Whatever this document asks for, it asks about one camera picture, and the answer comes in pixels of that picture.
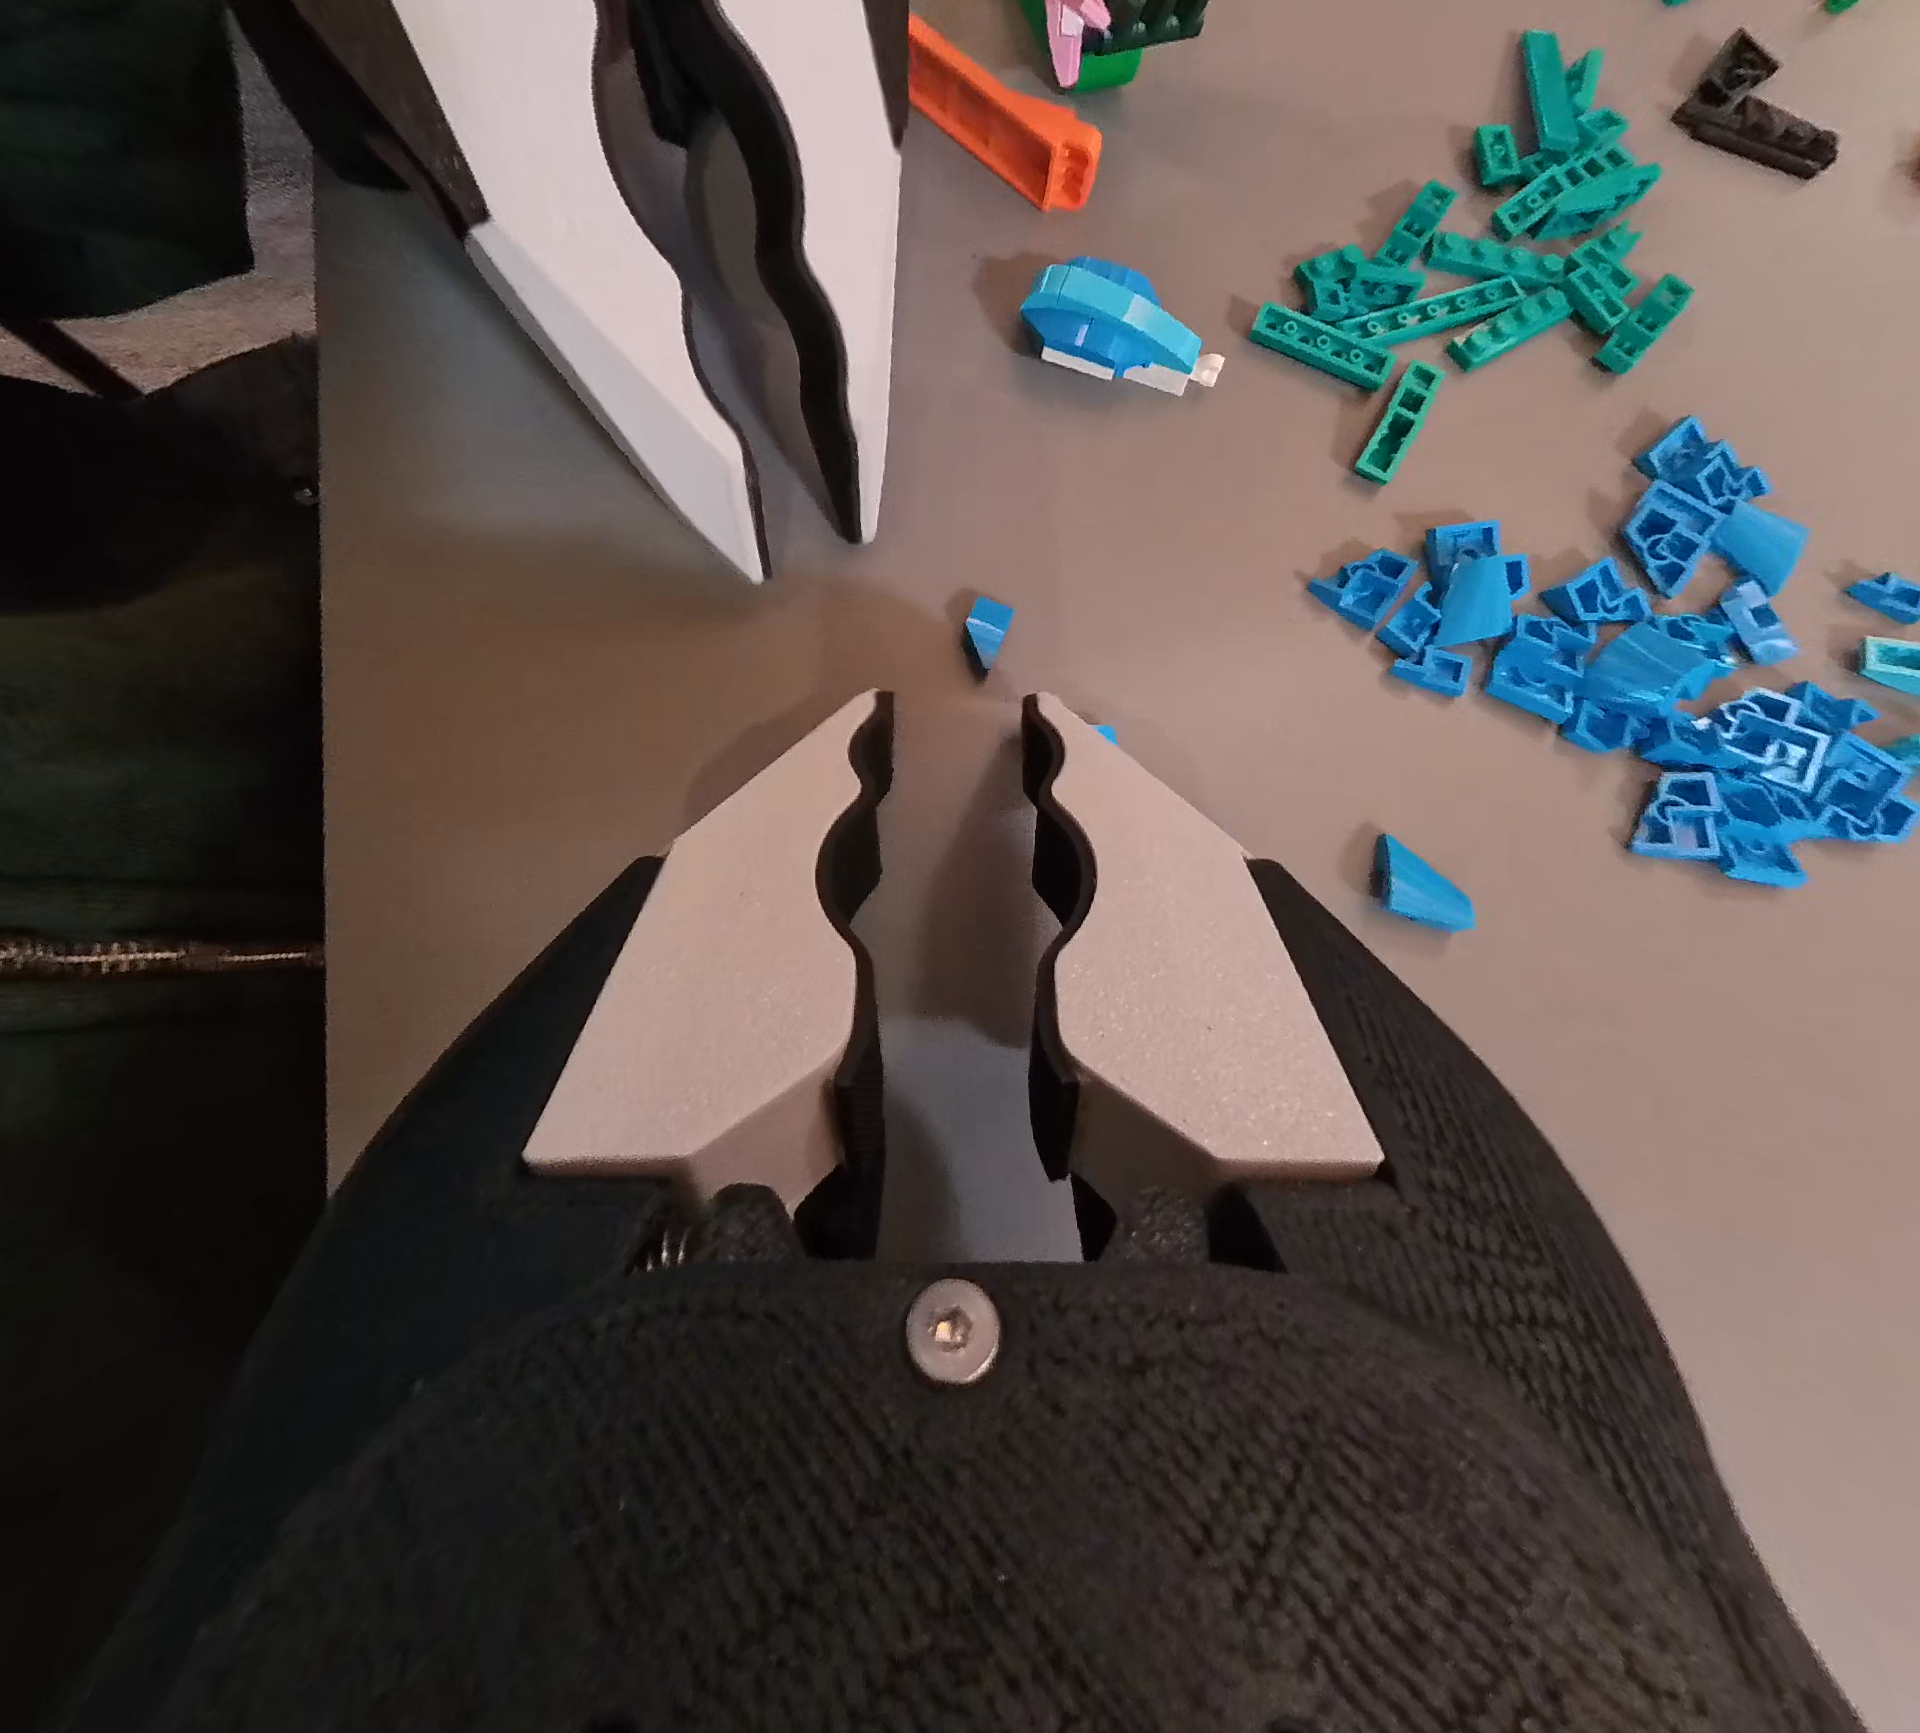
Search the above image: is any black lego piece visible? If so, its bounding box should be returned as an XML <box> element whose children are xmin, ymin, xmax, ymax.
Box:
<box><xmin>1670</xmin><ymin>25</ymin><xmax>1842</xmax><ymax>179</ymax></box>

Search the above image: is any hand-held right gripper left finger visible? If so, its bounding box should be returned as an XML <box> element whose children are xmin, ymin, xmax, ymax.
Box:
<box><xmin>521</xmin><ymin>688</ymin><xmax>897</xmax><ymax>1262</ymax></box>

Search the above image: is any blue and white lego assembly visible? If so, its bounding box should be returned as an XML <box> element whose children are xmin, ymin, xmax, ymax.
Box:
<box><xmin>1020</xmin><ymin>256</ymin><xmax>1227</xmax><ymax>398</ymax></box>

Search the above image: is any pile of teal lego pieces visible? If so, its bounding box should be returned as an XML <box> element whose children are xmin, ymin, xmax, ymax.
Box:
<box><xmin>1251</xmin><ymin>27</ymin><xmax>1699</xmax><ymax>486</ymax></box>

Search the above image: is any dark green jacket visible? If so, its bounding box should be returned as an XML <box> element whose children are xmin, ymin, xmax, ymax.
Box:
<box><xmin>0</xmin><ymin>0</ymin><xmax>330</xmax><ymax>1733</ymax></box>

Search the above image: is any pile of blue lego pieces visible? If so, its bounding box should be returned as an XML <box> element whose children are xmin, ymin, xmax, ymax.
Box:
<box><xmin>1306</xmin><ymin>413</ymin><xmax>1920</xmax><ymax>891</ymax></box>

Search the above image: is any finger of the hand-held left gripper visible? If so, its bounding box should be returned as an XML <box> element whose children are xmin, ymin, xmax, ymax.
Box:
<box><xmin>627</xmin><ymin>0</ymin><xmax>907</xmax><ymax>547</ymax></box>
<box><xmin>304</xmin><ymin>0</ymin><xmax>778</xmax><ymax>586</ymax></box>

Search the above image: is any large loose blue lego slope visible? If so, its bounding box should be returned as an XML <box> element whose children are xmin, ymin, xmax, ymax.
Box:
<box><xmin>1369</xmin><ymin>831</ymin><xmax>1479</xmax><ymax>935</ymax></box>

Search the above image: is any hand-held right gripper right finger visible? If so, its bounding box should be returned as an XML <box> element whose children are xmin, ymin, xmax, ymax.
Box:
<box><xmin>1020</xmin><ymin>692</ymin><xmax>1391</xmax><ymax>1262</ymax></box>

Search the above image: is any orange lego brick separator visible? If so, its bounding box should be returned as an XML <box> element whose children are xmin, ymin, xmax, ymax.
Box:
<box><xmin>907</xmin><ymin>14</ymin><xmax>1106</xmax><ymax>214</ymax></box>

